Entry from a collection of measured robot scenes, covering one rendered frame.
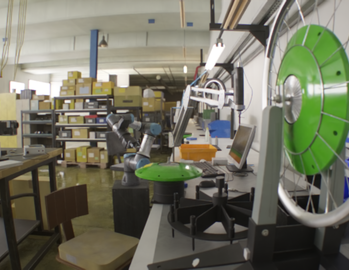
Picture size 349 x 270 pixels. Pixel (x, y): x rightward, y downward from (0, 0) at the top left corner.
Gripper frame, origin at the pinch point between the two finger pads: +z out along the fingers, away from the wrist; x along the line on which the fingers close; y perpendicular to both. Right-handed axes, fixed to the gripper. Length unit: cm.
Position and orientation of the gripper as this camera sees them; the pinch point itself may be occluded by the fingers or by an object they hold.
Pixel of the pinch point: (138, 149)
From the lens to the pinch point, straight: 144.5
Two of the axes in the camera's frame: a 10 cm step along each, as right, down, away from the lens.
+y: -4.0, 7.8, 4.7
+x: -7.1, 0.6, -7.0
